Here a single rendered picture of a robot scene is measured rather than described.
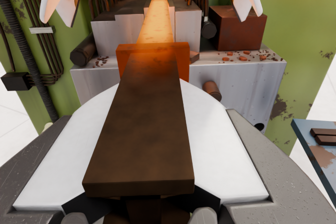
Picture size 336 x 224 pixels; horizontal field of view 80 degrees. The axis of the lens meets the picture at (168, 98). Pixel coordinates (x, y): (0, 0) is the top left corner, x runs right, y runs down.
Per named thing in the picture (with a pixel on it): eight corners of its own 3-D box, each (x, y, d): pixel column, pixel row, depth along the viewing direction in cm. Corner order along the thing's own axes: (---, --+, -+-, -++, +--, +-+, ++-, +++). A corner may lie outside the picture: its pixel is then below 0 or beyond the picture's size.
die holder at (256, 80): (242, 202, 60) (288, 61, 35) (113, 207, 59) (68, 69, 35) (207, 97, 106) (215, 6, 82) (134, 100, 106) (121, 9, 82)
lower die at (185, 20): (199, 52, 40) (202, 5, 35) (98, 55, 40) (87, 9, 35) (181, 11, 75) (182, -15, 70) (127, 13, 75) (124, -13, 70)
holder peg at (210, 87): (221, 105, 35) (223, 91, 33) (205, 105, 35) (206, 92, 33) (216, 92, 38) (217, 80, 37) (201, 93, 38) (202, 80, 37)
